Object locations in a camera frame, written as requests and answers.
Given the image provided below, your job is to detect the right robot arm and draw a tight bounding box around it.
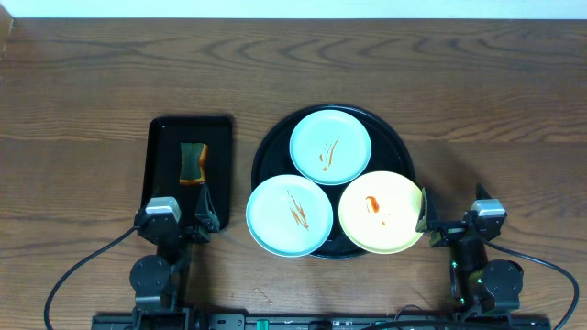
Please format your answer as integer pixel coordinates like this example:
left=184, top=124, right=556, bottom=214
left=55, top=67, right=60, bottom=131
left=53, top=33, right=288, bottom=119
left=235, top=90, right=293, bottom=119
left=415, top=184, right=524, bottom=321

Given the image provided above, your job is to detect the yellow plate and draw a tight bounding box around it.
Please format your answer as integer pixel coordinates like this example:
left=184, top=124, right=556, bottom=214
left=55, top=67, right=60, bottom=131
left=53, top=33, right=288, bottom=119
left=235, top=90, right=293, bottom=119
left=338, top=171, right=423, bottom=254

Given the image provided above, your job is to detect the light blue plate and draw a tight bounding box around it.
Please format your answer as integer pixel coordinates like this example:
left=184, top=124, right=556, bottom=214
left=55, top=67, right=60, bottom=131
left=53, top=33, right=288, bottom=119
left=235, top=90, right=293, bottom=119
left=245, top=174, right=334, bottom=258
left=289, top=107, right=372, bottom=185

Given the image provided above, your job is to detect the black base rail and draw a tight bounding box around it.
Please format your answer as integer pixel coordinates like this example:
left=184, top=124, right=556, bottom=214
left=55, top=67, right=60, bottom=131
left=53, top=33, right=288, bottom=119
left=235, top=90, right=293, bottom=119
left=91, top=313, right=551, bottom=330

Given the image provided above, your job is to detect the black rectangular tray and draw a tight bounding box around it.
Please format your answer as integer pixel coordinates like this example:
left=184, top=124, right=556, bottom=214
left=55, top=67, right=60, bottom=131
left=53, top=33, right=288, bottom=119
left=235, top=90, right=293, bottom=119
left=140, top=115, right=233, bottom=228

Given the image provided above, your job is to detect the orange green sponge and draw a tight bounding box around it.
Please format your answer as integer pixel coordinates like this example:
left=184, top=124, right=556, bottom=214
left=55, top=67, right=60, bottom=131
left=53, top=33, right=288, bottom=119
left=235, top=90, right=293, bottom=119
left=179, top=142, right=208, bottom=185

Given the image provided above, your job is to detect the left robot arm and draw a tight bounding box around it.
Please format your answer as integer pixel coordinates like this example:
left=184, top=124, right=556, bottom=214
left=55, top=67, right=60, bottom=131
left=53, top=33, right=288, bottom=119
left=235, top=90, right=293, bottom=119
left=129, top=183, right=220, bottom=329

